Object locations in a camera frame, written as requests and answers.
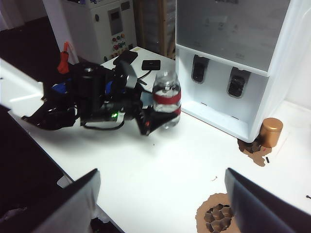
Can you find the brown honeycomb cardboard patch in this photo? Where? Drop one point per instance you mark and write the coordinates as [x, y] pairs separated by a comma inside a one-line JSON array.
[[204, 211]]

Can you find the white control cabinet with buttons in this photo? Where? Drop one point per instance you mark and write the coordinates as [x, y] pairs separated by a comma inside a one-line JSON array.
[[102, 26]]

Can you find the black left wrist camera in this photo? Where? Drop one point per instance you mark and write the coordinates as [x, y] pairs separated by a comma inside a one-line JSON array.
[[127, 75]]

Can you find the white flat panel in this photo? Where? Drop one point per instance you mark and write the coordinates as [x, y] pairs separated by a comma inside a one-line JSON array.
[[17, 85]]

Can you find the glass bottle with red belts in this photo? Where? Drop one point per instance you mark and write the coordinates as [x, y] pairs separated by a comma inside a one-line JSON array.
[[166, 98]]

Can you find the black flat device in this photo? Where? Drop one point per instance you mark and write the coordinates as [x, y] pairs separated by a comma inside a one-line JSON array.
[[126, 56]]

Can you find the gold brown canister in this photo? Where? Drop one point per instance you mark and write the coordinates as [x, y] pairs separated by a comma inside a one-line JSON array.
[[271, 133]]

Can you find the small black flat box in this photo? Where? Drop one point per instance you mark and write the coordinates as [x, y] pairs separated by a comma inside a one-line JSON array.
[[151, 64]]

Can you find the wooden crate with plastic film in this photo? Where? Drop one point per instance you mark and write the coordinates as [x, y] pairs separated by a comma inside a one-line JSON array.
[[161, 24]]

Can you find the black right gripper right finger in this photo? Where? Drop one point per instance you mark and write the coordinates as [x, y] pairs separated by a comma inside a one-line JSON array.
[[257, 208]]

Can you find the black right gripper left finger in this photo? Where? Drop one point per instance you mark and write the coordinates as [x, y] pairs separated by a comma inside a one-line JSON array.
[[77, 206]]

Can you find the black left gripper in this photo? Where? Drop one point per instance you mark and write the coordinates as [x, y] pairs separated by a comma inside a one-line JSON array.
[[128, 104]]

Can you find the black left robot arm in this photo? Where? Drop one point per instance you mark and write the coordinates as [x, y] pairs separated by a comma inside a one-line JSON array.
[[90, 97]]

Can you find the red orange fabric object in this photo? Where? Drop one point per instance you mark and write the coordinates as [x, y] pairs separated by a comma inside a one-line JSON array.
[[63, 60]]

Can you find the white water dispenser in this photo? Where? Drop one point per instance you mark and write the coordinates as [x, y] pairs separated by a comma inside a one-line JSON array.
[[218, 24]]

